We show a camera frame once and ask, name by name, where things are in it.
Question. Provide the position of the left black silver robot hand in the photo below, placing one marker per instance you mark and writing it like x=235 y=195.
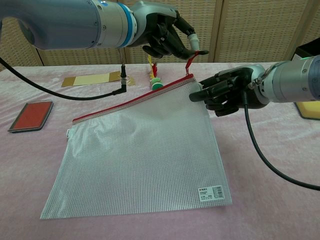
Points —
x=162 y=32

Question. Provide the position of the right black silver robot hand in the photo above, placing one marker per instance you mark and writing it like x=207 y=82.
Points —
x=230 y=90

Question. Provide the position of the clear mesh zipper pouch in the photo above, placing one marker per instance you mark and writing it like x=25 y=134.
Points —
x=140 y=155

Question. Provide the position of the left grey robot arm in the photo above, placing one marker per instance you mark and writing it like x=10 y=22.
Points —
x=70 y=22

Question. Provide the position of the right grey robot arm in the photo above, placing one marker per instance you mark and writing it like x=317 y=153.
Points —
x=292 y=80

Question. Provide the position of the feather shuttlecock green base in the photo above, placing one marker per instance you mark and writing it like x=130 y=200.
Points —
x=157 y=84

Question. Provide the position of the woven folding screen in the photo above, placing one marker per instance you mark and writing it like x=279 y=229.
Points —
x=250 y=27

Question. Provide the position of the pink tablecloth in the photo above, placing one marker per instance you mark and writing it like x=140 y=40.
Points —
x=262 y=155

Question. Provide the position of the yellow sponge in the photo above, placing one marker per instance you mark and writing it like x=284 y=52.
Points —
x=311 y=110

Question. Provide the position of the gold bookmark with tassel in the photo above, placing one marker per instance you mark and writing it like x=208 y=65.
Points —
x=90 y=79

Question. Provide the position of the black cardboard box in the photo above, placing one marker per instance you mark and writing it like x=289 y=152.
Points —
x=308 y=51

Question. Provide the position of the red ink pad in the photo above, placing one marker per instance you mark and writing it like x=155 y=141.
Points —
x=31 y=116

